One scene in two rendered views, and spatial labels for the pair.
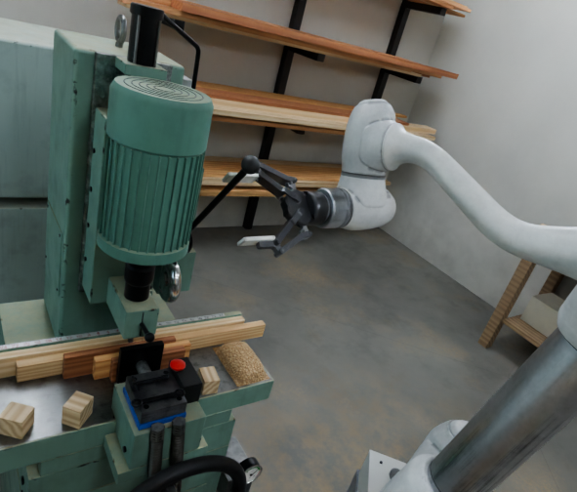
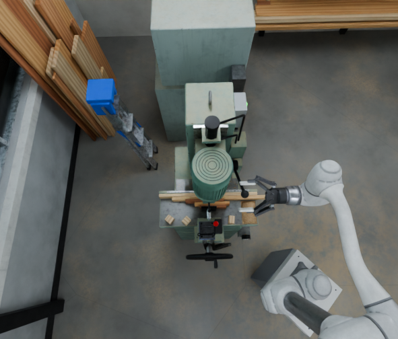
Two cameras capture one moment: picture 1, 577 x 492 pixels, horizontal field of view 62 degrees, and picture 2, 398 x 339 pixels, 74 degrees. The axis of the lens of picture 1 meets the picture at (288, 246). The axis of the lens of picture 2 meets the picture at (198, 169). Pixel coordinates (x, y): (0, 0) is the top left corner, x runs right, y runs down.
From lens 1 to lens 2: 0.99 m
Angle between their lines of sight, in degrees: 51
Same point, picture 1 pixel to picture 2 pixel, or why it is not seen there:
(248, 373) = (248, 220)
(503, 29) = not seen: outside the picture
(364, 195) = (308, 200)
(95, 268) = not seen: hidden behind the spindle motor
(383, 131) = (323, 188)
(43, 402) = (178, 212)
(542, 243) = (357, 284)
